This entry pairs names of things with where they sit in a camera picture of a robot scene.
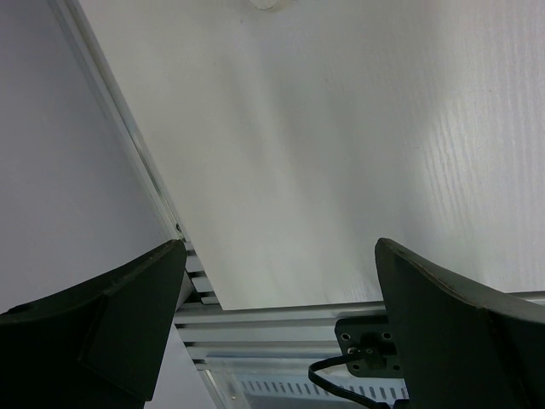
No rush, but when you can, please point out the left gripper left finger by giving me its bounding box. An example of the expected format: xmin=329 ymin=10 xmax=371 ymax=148
xmin=1 ymin=240 xmax=186 ymax=408

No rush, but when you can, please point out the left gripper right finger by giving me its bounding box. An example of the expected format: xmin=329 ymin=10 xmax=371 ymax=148
xmin=375 ymin=238 xmax=544 ymax=408

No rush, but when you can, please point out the white two-tier shelf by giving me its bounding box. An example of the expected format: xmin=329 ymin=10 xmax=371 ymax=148
xmin=248 ymin=0 xmax=293 ymax=12

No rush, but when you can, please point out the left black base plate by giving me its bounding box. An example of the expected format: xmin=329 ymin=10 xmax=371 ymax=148
xmin=334 ymin=314 xmax=403 ymax=379

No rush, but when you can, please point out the black thin cable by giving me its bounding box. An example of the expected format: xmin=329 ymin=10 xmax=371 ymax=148
xmin=307 ymin=353 xmax=410 ymax=409

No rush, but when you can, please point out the aluminium rail frame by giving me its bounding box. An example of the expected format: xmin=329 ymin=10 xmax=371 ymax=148
xmin=53 ymin=0 xmax=545 ymax=409

